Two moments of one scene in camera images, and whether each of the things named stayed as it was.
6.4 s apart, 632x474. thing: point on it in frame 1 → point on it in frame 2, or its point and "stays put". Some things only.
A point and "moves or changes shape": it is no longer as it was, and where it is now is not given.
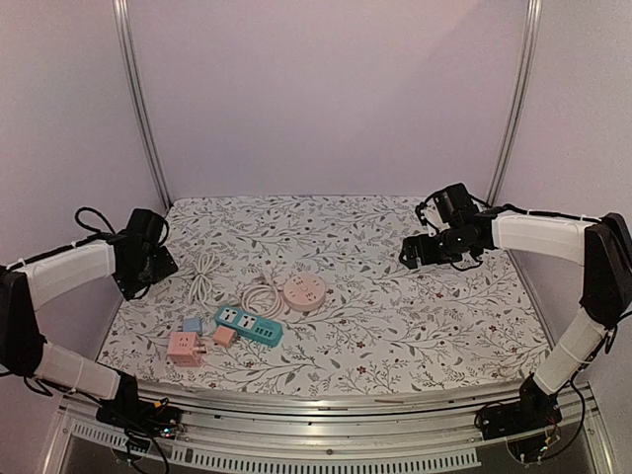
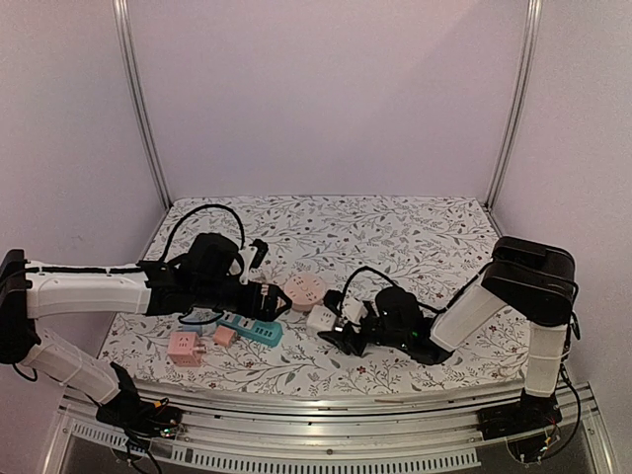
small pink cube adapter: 225,336 stays put
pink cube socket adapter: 185,350 stays put
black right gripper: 415,251 → 359,335
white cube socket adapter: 159,286 moves or changes shape
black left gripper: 165,266 → 251,309
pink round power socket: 304,291 stays put
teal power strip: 250,326 stays put
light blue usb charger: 193,325 stays put
